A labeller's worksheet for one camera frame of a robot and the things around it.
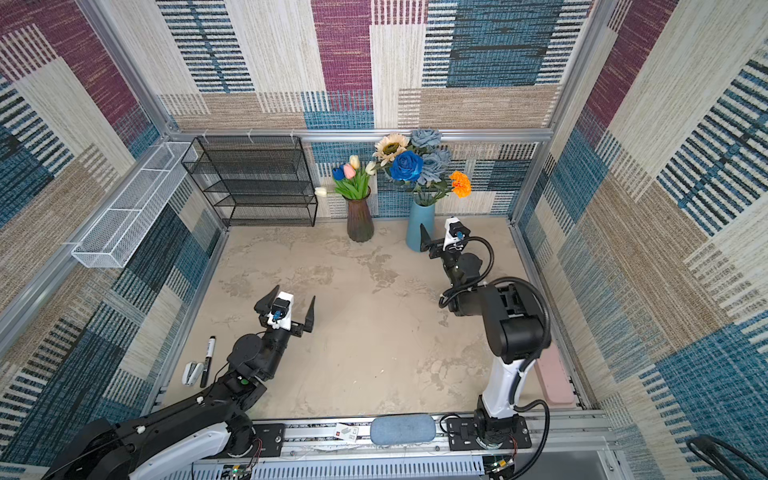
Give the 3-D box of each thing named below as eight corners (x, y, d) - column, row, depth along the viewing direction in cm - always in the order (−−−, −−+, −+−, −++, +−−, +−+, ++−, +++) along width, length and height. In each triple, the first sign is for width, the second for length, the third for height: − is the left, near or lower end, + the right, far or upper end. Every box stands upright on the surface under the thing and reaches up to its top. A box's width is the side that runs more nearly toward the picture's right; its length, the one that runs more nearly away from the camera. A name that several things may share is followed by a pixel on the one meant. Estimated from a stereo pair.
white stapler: (182, 386, 84) (177, 383, 82) (191, 364, 87) (186, 361, 85) (197, 386, 84) (193, 383, 82) (205, 364, 87) (201, 361, 85)
